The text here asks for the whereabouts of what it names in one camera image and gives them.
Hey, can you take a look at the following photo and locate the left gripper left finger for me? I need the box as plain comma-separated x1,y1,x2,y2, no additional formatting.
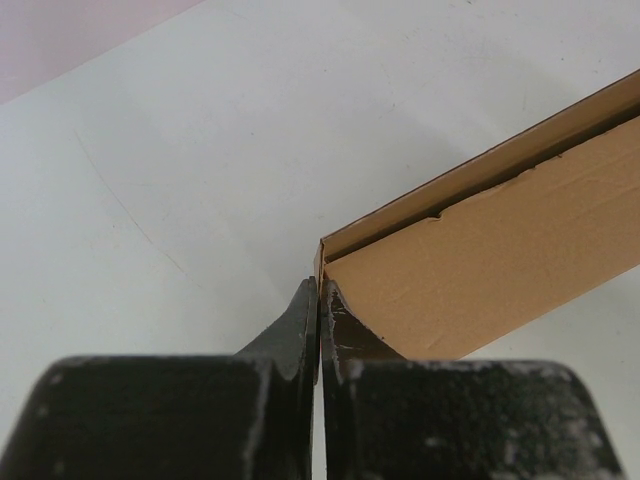
1,278,319,479

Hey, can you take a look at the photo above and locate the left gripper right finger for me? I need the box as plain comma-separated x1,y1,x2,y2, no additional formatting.
319,281,625,479

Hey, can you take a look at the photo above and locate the brown cardboard box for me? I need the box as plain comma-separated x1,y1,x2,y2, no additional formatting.
315,73,639,360

